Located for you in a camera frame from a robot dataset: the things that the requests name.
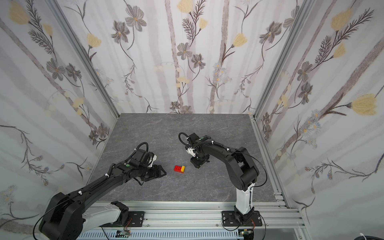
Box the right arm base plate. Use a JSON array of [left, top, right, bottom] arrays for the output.
[[221, 211, 263, 227]]

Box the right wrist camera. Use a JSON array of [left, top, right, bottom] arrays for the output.
[[186, 146, 196, 157]]

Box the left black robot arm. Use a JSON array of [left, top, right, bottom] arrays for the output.
[[34, 149, 167, 240]]

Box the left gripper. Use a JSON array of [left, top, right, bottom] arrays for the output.
[[138, 164, 168, 180]]

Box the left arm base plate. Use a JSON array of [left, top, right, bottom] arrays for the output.
[[120, 211, 145, 228]]

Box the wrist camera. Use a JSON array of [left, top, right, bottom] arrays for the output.
[[186, 146, 196, 157], [148, 154, 157, 168]]

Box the black device under rail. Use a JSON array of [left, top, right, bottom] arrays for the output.
[[239, 229, 254, 240]]

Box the white slotted cable duct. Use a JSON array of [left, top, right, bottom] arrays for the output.
[[78, 229, 243, 240]]

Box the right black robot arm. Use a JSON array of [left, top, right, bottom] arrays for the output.
[[178, 133, 260, 226]]

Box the small circuit board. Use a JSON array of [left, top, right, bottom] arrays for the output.
[[115, 230, 131, 238]]

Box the aluminium frame rail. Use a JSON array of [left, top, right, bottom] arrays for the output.
[[80, 200, 307, 232]]

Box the red lego brick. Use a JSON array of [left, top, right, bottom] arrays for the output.
[[174, 166, 182, 173]]

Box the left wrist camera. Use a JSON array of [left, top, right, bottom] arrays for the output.
[[148, 154, 157, 168]]

